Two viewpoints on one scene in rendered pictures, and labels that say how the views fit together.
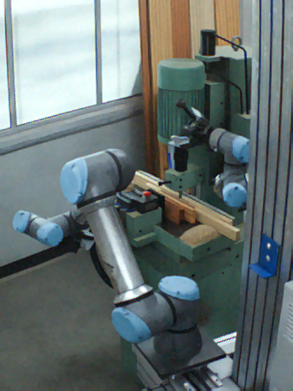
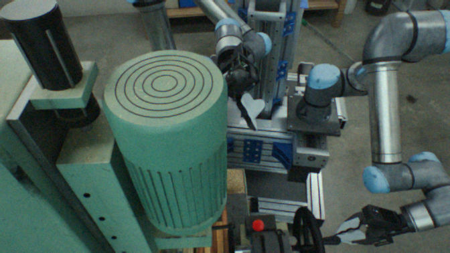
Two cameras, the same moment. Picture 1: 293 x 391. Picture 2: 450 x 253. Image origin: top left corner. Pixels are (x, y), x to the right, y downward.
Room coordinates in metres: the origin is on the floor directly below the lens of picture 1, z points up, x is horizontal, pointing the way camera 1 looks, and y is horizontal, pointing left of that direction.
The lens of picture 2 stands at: (2.62, 0.13, 1.78)
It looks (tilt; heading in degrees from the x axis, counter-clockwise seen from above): 47 degrees down; 214
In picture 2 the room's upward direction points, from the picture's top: straight up
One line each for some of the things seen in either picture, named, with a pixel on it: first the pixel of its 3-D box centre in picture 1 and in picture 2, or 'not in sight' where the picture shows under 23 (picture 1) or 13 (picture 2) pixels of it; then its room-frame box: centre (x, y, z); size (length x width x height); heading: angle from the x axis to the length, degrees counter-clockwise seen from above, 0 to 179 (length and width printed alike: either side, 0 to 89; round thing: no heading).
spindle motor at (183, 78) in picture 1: (180, 101); (177, 151); (2.39, -0.13, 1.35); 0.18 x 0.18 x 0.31
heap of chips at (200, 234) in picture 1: (200, 231); (222, 179); (2.16, -0.19, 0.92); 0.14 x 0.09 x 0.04; 127
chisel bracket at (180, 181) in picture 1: (184, 179); (183, 229); (2.40, -0.15, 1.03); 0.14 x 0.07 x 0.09; 127
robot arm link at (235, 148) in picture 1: (236, 147); (228, 38); (1.98, -0.29, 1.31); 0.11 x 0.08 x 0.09; 37
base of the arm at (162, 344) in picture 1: (178, 332); (315, 104); (1.60, -0.09, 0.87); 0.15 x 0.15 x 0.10
